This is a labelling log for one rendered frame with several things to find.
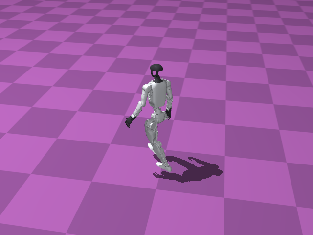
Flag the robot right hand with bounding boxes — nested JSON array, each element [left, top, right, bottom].
[[165, 108, 171, 120]]

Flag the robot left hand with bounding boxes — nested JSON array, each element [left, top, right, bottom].
[[125, 116, 136, 128]]

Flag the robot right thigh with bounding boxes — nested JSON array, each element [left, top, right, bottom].
[[155, 111, 168, 130]]

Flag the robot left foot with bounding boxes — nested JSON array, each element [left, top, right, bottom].
[[156, 162, 172, 172]]

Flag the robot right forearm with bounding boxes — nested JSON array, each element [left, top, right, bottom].
[[166, 98, 173, 111]]

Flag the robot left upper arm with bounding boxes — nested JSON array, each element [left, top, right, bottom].
[[141, 83, 152, 107]]

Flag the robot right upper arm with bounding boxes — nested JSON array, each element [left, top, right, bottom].
[[165, 79, 173, 100]]

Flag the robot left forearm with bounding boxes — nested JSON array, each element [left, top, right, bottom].
[[131, 101, 142, 119]]

